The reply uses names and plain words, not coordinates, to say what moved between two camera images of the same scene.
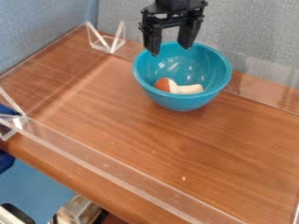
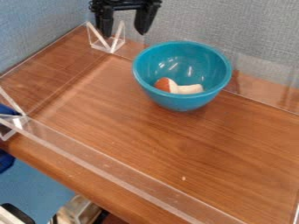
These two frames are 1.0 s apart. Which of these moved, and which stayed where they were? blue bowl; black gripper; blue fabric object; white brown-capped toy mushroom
Moved: black gripper
Stayed: white brown-capped toy mushroom; blue fabric object; blue bowl
